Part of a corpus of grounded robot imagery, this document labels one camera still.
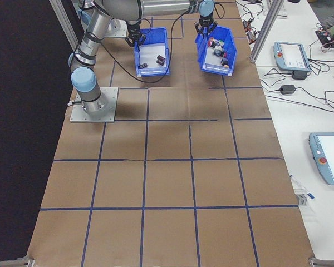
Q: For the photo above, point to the blue plastic storage bin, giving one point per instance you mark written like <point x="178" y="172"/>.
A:
<point x="153" y="73"/>
<point x="215" y="69"/>

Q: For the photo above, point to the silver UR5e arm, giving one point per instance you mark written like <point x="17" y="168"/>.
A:
<point x="117" y="25"/>
<point x="94" y="30"/>

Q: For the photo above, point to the green battery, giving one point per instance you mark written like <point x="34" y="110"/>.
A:
<point x="222" y="42"/>

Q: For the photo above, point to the blue battery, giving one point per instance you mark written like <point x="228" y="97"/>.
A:
<point x="217" y="51"/>

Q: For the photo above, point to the dark purple battery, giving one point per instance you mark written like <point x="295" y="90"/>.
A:
<point x="161" y="62"/>
<point x="162" y="58"/>
<point x="142" y="66"/>

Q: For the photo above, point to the black battery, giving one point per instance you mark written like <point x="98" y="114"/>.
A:
<point x="225" y="60"/>

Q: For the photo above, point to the orange battery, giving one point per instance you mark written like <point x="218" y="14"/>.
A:
<point x="226" y="65"/>

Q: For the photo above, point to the black circuit box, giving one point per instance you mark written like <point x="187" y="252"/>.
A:
<point x="323" y="39"/>

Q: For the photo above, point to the small grey box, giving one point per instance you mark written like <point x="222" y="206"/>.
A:
<point x="302" y="199"/>

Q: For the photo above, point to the grey teach pendant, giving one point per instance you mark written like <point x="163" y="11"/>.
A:
<point x="290" y="55"/>
<point x="331" y="158"/>

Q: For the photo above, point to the black power adapter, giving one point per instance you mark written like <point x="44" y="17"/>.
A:
<point x="288" y="89"/>

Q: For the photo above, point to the small black power brick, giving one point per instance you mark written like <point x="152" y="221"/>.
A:
<point x="299" y="75"/>

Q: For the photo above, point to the black cloth cover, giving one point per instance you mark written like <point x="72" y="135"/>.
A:
<point x="16" y="111"/>

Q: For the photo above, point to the blue USB stick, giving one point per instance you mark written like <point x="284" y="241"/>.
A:
<point x="310" y="195"/>

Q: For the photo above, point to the aluminium profile bar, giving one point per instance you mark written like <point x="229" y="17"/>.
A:
<point x="22" y="262"/>
<point x="323" y="262"/>

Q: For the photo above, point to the white square base plate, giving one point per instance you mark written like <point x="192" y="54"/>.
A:
<point x="111" y="111"/>
<point x="123" y="32"/>

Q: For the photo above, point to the aluminium profile post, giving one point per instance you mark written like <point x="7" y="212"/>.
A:
<point x="267" y="26"/>

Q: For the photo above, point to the aluminium frame bar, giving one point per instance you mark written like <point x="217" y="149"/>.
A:
<point x="62" y="19"/>

